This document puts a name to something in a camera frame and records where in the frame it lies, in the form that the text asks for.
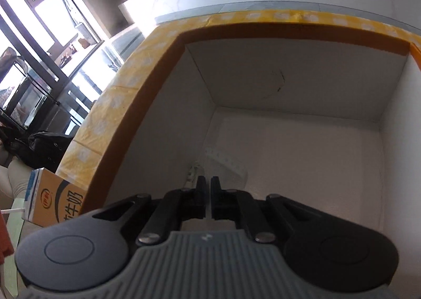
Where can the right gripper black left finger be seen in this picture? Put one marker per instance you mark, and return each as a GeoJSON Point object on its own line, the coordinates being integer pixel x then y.
{"type": "Point", "coordinates": [91, 249]}

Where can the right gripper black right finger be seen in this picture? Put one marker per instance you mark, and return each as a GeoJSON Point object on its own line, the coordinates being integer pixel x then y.
{"type": "Point", "coordinates": [324, 250]}

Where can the white cloth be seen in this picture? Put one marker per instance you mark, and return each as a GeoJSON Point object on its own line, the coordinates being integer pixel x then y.
{"type": "Point", "coordinates": [213, 162]}

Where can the milk carton box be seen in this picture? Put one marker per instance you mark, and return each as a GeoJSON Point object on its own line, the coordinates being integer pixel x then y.
{"type": "Point", "coordinates": [50, 199]}

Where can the yellow checkered tablecloth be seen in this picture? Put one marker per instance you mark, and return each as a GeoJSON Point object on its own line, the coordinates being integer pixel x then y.
{"type": "Point", "coordinates": [98, 148]}

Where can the white open cardboard box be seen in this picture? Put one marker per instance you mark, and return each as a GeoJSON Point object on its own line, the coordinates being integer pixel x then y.
{"type": "Point", "coordinates": [324, 123]}

